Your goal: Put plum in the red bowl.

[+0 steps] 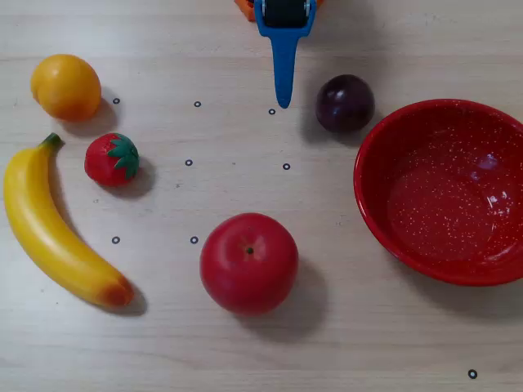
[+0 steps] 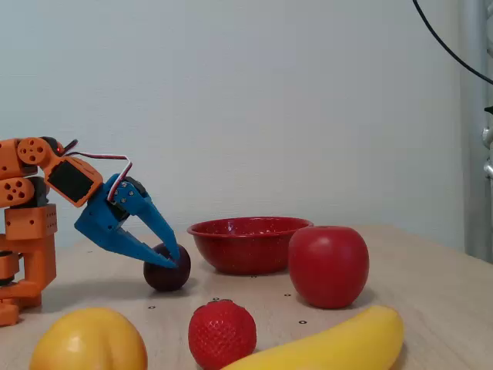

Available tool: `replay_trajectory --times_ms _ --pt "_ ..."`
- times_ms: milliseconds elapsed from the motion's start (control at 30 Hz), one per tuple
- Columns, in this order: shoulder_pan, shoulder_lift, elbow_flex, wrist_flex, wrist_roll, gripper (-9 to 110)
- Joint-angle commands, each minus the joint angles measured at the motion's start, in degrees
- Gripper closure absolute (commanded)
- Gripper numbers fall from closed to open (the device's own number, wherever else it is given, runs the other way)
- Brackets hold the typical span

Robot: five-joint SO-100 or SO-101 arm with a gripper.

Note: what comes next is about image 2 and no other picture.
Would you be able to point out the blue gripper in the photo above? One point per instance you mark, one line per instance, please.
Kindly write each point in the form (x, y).
(101, 220)

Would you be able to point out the dark purple plum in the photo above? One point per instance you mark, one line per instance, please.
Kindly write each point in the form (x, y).
(169, 278)

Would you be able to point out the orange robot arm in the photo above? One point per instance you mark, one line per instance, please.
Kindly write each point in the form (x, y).
(31, 227)

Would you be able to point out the red speckled bowl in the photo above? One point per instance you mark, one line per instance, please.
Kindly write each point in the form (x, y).
(239, 250)

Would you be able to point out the yellow orange peach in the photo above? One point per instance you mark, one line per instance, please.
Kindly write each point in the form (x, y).
(88, 343)

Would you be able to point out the red strawberry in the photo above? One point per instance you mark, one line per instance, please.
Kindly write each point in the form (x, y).
(221, 335)

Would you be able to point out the red apple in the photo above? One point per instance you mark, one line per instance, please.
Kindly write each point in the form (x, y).
(327, 266)

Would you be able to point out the yellow banana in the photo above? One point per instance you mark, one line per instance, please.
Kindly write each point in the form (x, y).
(346, 343)

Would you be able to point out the grey metal pole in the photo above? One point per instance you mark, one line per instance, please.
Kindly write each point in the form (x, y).
(475, 173)

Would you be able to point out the silver metal fitting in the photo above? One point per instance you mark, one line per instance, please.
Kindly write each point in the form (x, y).
(488, 136)
(489, 168)

